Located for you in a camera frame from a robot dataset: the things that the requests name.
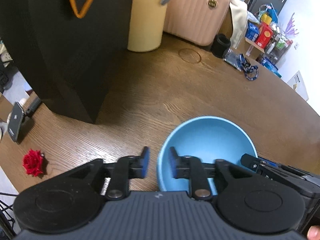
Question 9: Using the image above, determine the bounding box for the blue box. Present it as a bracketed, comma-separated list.
[246, 21, 260, 42]

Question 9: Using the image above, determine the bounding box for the wire rack shelf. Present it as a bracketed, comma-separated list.
[265, 22, 293, 65]

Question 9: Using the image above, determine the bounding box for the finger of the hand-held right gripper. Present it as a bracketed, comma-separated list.
[240, 153, 263, 173]
[257, 159, 278, 168]

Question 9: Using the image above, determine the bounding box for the pink suitcase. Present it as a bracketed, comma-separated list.
[163, 0, 232, 47]

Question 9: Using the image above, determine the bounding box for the blue lanyard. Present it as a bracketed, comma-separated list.
[239, 53, 259, 81]

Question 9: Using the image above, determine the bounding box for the dark badge holder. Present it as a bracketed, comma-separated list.
[223, 50, 242, 70]

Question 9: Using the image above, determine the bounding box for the black flat device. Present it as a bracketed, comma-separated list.
[7, 102, 25, 142]

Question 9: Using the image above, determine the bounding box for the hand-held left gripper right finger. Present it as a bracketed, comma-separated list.
[169, 147, 253, 202]

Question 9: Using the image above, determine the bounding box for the purple feather decoration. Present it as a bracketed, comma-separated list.
[285, 12, 300, 37]

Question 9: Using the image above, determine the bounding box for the cardboard box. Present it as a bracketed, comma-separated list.
[244, 37, 265, 53]

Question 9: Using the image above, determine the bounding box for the red box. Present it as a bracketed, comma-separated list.
[255, 21, 274, 48]

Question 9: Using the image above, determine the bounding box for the blue gift bag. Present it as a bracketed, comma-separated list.
[257, 3, 278, 23]

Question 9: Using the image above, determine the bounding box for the black paper bag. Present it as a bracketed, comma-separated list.
[0, 0, 137, 125]

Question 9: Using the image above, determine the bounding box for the red rose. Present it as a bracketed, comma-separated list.
[22, 149, 45, 177]

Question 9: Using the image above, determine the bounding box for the person's right hand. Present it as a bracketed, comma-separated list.
[307, 226, 320, 240]

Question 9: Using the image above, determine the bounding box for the white sign board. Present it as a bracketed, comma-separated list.
[287, 70, 310, 102]

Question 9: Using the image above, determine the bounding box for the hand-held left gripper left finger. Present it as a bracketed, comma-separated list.
[65, 146, 151, 201]

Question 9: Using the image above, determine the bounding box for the blue packet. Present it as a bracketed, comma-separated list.
[261, 56, 282, 77]

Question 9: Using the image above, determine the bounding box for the black cup sleeve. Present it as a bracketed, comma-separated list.
[211, 33, 231, 58]

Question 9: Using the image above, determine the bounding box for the yellow bucket with grey handle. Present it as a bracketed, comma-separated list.
[127, 0, 180, 53]

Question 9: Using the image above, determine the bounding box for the small blue bowl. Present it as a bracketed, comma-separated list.
[156, 116, 259, 192]

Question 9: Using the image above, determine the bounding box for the beige cloth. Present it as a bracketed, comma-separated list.
[229, 0, 249, 49]

